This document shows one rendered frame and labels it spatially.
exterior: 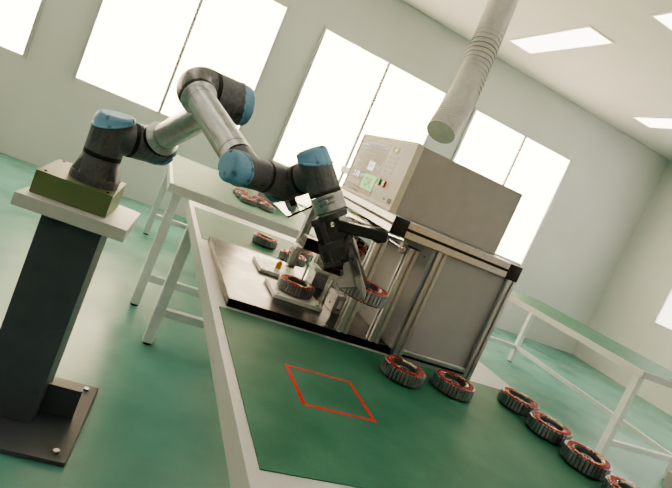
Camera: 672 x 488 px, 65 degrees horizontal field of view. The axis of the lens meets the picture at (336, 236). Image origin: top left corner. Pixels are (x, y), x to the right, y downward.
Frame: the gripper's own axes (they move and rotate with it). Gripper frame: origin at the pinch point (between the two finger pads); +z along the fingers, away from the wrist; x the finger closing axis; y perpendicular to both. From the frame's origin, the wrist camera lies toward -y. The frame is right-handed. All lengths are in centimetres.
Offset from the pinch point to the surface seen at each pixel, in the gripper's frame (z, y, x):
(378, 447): 19.8, 3.3, 33.6
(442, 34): -164, -134, -557
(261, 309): -1.9, 27.5, -7.9
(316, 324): 7.3, 16.6, -14.1
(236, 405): 3.3, 22.2, 40.4
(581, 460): 51, -35, 2
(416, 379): 24.4, -4.6, -2.7
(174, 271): -11, 98, -127
